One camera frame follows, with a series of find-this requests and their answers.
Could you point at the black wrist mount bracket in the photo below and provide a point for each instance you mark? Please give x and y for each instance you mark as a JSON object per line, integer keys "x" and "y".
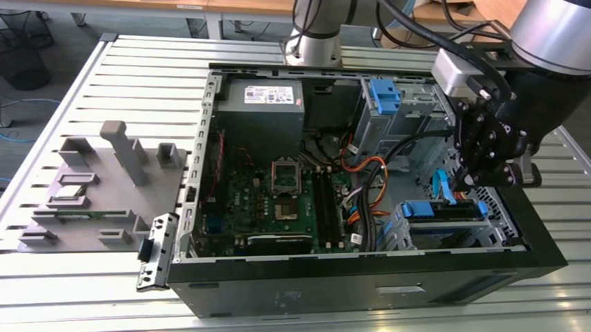
{"x": 498, "y": 55}

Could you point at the silver drive cage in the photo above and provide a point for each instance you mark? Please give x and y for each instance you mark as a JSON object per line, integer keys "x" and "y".
{"x": 406, "y": 117}

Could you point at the black graphics card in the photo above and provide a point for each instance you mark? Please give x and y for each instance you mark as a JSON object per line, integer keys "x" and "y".
{"x": 276, "y": 242}

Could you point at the grey power supply unit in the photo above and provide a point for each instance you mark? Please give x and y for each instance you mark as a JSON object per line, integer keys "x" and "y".
{"x": 263, "y": 131}

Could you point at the silver CPU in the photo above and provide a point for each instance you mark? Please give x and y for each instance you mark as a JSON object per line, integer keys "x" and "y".
{"x": 70, "y": 192}

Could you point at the silver disk bay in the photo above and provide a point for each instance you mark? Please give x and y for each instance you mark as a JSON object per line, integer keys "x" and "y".
{"x": 443, "y": 224}

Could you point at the grey parts rack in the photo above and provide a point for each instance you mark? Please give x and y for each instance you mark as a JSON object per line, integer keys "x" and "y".
{"x": 111, "y": 207}

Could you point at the black mesh wastebasket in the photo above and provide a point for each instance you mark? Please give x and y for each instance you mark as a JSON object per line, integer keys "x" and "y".
{"x": 27, "y": 69}

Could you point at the CPU socket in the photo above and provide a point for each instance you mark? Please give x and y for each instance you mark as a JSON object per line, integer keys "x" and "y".
{"x": 286, "y": 211}

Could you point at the hard disk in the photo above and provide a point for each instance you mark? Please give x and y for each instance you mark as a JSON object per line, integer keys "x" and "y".
{"x": 455, "y": 212}

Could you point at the black RAM slot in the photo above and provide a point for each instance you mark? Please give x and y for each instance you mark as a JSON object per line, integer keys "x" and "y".
{"x": 338, "y": 207}
{"x": 320, "y": 207}
{"x": 331, "y": 207}
{"x": 326, "y": 207}

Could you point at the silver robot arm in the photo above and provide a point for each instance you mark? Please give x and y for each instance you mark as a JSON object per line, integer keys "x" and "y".
{"x": 550, "y": 34}

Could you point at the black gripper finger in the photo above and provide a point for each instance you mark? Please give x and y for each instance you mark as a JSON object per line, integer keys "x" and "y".
{"x": 501, "y": 155}
{"x": 469, "y": 131}

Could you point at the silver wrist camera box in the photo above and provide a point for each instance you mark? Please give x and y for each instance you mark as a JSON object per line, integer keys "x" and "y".
{"x": 455, "y": 74}

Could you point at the black case fan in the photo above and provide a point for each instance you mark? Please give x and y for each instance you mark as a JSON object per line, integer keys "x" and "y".
{"x": 219, "y": 180}

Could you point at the blue drive latch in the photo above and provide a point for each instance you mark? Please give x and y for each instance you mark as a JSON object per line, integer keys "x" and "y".
{"x": 385, "y": 98}

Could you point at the black PC case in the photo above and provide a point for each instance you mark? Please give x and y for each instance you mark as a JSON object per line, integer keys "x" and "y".
{"x": 323, "y": 287}

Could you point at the green RAM stick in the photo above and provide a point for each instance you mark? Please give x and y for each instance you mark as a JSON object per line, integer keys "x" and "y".
{"x": 87, "y": 217}

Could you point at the green motherboard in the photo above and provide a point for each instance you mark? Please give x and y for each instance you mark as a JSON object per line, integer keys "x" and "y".
{"x": 244, "y": 207}

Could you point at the silver slot bracket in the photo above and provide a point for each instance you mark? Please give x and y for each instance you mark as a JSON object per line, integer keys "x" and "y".
{"x": 162, "y": 249}

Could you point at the wooden cabinet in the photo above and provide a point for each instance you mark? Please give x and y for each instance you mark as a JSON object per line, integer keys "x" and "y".
{"x": 507, "y": 10}

